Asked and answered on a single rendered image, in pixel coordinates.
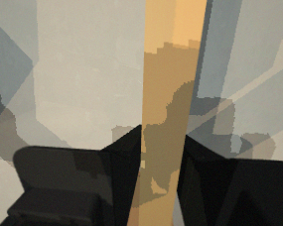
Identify long wooden rail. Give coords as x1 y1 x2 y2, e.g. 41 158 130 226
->
139 0 207 226

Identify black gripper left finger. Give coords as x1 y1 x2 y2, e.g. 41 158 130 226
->
12 124 142 226

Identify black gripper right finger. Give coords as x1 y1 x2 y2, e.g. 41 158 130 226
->
177 135 283 226

